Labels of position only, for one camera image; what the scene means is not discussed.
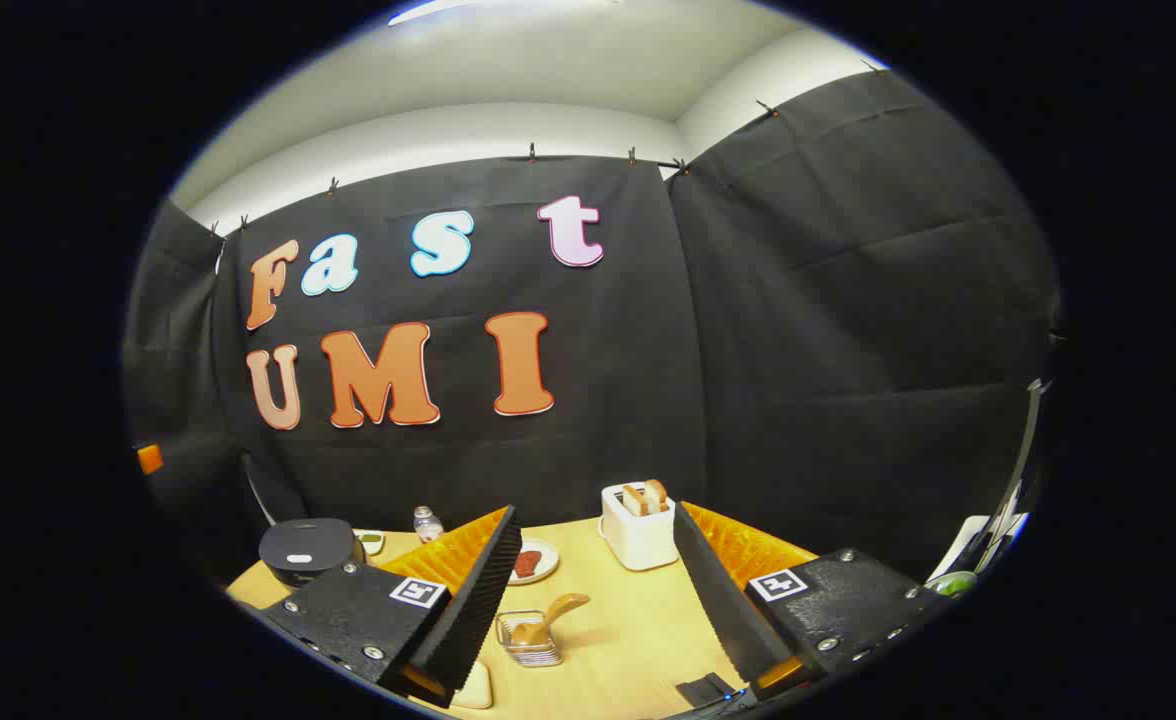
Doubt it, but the metal stand pole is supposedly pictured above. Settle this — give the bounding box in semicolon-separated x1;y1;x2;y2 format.
1003;378;1051;531

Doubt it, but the white toaster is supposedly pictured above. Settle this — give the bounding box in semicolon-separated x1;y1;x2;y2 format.
599;482;680;572

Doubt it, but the wire chopstick holder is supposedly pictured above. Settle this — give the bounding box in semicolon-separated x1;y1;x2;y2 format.
495;609;565;669

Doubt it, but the black backdrop cloth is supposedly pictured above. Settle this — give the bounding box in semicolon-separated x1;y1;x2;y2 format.
123;70;1061;586

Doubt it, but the dark grey rice cooker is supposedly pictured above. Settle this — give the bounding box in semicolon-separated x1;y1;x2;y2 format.
258;517;365;587

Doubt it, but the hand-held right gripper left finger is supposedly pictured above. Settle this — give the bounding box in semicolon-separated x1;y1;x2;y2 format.
256;504;525;709

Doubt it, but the small black device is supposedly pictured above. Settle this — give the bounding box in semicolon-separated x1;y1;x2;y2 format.
675;672;741;712

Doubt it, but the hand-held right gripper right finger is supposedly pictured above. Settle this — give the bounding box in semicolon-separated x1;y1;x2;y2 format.
672;500;939;703

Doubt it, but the wooden spoon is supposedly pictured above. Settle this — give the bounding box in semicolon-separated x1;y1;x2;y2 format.
512;592;592;647

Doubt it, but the white box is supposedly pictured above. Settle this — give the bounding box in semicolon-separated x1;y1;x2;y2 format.
933;510;1031;583

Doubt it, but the white round plate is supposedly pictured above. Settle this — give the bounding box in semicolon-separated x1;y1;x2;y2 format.
506;538;561;587

